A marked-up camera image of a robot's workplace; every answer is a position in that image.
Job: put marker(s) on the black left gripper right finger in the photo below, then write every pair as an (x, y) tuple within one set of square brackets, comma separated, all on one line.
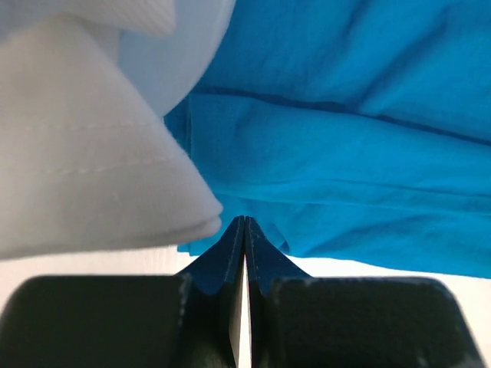
[(298, 320)]

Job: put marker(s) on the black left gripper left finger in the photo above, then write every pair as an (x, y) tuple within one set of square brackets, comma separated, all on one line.
[(189, 319)]

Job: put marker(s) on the blue t-shirt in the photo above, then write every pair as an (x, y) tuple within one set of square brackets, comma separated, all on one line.
[(355, 130)]

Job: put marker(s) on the white t-shirt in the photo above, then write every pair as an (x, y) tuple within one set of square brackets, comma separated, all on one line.
[(87, 163)]

